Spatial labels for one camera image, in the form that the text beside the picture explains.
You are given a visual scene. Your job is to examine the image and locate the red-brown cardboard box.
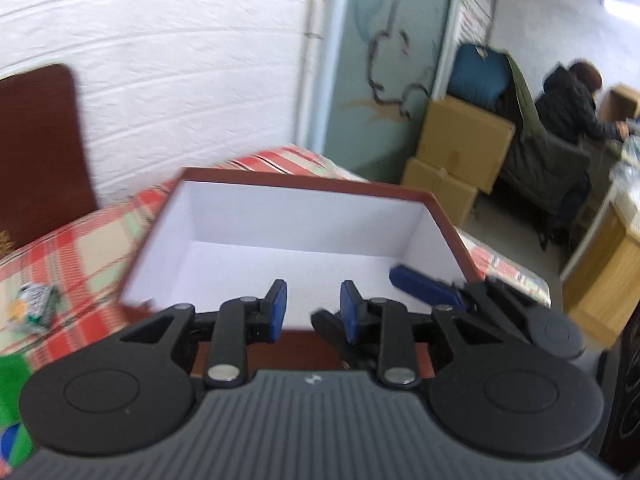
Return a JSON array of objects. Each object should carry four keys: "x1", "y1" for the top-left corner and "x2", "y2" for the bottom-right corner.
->
[{"x1": 117, "y1": 168, "x2": 480, "y2": 370}]

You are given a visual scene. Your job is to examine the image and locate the green snack packet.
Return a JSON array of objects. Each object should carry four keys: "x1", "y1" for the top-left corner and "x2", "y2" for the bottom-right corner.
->
[{"x1": 8, "y1": 283, "x2": 60, "y2": 334}]

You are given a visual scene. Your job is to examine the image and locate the lower cardboard box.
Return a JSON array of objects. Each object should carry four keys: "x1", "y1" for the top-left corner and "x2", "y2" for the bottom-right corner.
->
[{"x1": 401, "y1": 157, "x2": 478, "y2": 228}]

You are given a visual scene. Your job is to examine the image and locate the light wooden desk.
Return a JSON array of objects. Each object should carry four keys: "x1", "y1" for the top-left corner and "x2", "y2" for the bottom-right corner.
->
[{"x1": 561, "y1": 185, "x2": 639, "y2": 348}]

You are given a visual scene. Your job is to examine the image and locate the dark grey chair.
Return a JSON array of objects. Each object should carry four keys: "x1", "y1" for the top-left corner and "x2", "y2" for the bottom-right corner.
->
[{"x1": 500, "y1": 131, "x2": 591, "y2": 248}]

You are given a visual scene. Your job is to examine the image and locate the upper cardboard box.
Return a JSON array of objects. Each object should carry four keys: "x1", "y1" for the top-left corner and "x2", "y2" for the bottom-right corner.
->
[{"x1": 416, "y1": 96, "x2": 515, "y2": 194}]

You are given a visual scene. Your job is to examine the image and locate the olive green jacket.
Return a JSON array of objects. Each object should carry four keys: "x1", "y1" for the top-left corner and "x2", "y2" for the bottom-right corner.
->
[{"x1": 506, "y1": 53, "x2": 546, "y2": 138}]

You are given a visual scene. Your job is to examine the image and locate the person in dark jacket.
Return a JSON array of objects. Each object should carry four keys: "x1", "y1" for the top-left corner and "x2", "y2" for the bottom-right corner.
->
[{"x1": 535, "y1": 61, "x2": 629, "y2": 145}]

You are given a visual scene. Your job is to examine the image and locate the dark brown wooden headboard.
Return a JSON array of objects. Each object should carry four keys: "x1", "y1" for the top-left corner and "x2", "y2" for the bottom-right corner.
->
[{"x1": 0, "y1": 64, "x2": 98, "y2": 257}]

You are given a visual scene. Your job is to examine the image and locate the green plastic bag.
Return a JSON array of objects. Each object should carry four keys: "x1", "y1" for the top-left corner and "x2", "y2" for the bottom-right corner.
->
[{"x1": 0, "y1": 354, "x2": 34, "y2": 477}]

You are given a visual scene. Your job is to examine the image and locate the painted grey-green door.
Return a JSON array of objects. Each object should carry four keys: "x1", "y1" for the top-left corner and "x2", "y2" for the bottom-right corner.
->
[{"x1": 323, "y1": 0, "x2": 451, "y2": 183}]

